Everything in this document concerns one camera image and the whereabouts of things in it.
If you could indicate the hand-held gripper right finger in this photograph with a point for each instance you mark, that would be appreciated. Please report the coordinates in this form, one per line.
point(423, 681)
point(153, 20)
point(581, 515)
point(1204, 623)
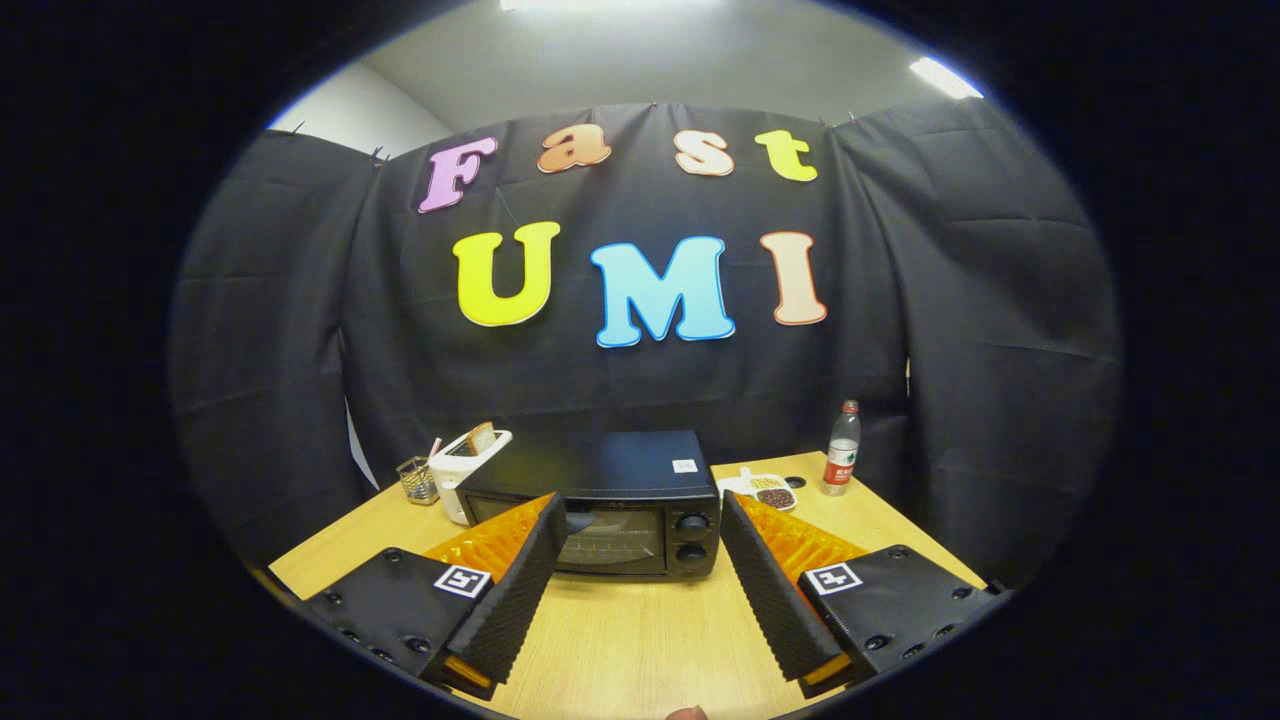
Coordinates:
point(765, 600)

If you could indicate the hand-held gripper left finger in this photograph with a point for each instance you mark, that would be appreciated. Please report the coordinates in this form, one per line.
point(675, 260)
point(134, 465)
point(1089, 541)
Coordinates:
point(520, 600)

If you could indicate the black toaster oven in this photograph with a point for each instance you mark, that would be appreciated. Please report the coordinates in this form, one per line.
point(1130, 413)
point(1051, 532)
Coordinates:
point(620, 465)

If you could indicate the white pop-up toaster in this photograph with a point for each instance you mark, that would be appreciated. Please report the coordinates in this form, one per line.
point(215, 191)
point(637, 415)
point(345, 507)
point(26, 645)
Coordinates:
point(455, 480)

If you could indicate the small white snack dish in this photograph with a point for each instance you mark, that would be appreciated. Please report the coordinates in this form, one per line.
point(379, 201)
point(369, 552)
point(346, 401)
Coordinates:
point(775, 497)

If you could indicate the clear bottle with red label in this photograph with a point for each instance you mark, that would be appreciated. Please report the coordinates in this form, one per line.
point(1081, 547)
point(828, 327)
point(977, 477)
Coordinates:
point(842, 455)

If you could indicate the brown bread slice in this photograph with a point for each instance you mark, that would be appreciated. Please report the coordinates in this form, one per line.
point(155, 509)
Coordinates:
point(481, 438)

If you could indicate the black backdrop cloth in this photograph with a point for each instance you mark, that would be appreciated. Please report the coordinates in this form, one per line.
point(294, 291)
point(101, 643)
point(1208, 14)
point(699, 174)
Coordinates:
point(300, 300)

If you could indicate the small ceiling light panel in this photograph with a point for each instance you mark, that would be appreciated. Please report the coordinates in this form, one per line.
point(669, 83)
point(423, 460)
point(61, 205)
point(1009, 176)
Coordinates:
point(945, 78)

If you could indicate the large ceiling light panel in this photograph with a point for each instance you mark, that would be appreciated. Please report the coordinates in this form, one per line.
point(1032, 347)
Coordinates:
point(600, 4)

